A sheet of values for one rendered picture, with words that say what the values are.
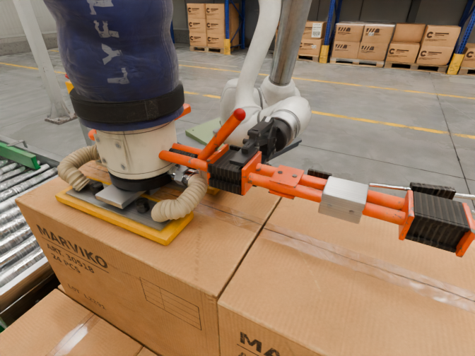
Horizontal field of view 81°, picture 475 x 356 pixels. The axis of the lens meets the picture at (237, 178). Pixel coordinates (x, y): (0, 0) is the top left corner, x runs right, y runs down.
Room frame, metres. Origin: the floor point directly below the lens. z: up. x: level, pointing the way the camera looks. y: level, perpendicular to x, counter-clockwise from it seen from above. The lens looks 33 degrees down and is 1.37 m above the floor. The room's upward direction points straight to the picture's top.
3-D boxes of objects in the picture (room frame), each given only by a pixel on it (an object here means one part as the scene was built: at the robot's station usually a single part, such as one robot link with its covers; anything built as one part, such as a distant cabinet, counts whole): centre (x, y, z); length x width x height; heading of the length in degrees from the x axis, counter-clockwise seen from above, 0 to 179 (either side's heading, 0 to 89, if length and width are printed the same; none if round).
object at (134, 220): (0.51, 0.27, 0.98); 0.34 x 0.10 x 0.05; 64
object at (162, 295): (0.60, 0.21, 0.74); 0.60 x 0.40 x 0.40; 63
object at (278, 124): (0.62, -0.08, 1.08); 0.09 x 0.07 x 0.08; 154
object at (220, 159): (0.49, 0.01, 1.08); 0.10 x 0.08 x 0.06; 154
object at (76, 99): (0.60, 0.23, 1.20); 0.23 x 0.23 x 0.04
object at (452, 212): (0.33, -0.31, 1.08); 0.08 x 0.07 x 0.05; 64
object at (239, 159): (0.48, -0.01, 1.11); 0.07 x 0.03 x 0.01; 154
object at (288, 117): (0.68, -0.11, 1.08); 0.09 x 0.06 x 0.09; 64
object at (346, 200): (0.39, -0.19, 1.07); 0.07 x 0.07 x 0.04; 64
